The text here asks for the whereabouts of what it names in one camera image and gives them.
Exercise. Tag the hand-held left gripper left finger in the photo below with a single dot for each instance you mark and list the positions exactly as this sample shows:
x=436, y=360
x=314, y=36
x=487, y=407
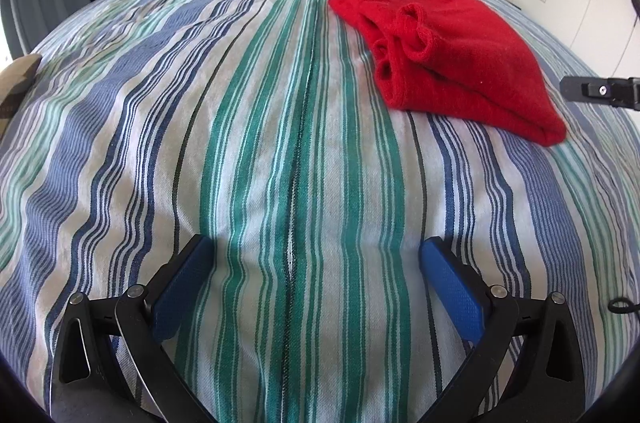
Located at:
x=181, y=288

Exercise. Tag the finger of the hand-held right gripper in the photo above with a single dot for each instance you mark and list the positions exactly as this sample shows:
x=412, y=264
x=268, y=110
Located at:
x=600, y=90

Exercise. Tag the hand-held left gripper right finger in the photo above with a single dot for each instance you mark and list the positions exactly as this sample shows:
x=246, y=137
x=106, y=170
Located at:
x=452, y=293

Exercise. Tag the red sweater with white print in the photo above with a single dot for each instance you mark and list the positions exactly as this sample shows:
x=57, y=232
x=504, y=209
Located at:
x=460, y=53

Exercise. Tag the striped bedspread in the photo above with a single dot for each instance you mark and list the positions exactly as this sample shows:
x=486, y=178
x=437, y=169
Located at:
x=280, y=128

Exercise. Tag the camouflage cloth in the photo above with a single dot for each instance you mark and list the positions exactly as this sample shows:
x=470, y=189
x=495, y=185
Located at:
x=17, y=83

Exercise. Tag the grey curtain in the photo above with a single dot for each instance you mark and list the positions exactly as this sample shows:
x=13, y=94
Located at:
x=40, y=3

